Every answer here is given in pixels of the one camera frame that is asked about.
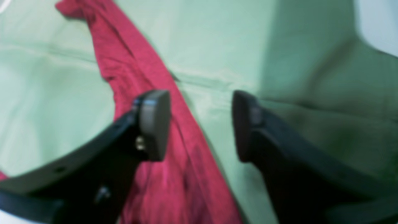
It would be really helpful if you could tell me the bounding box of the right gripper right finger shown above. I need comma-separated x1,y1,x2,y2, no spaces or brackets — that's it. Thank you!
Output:
232,90,397,224

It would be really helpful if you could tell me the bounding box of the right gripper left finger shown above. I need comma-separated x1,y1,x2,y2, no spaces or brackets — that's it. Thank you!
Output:
1,90,171,224

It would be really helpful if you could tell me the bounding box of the red T-shirt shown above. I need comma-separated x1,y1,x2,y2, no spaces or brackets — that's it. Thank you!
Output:
1,0,242,224

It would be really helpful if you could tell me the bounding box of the green table cloth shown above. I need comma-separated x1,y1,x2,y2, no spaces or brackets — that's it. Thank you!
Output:
1,0,397,224

